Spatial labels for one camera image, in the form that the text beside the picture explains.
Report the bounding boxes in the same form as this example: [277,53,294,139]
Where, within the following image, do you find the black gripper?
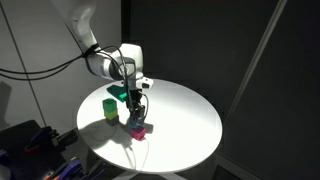
[124,87,148,128]

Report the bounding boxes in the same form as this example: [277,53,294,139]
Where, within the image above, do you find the pink block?
[129,126,147,141]

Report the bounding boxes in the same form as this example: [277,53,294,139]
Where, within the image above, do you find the dark grey block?
[105,116,121,126]

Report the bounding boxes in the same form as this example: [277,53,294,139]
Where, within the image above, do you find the green block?
[102,98,119,113]

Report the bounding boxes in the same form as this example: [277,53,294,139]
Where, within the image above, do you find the purple clamp with orange tip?
[44,158,83,180]

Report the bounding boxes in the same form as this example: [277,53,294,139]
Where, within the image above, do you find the blue clamp with red grip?
[23,125,54,154]

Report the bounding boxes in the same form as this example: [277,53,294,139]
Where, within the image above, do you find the diagonal metal bar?
[229,0,288,116]

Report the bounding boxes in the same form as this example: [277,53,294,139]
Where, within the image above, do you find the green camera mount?
[106,84,130,103]

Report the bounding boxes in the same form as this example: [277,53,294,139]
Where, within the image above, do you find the black cable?
[0,53,94,82]
[0,49,98,76]

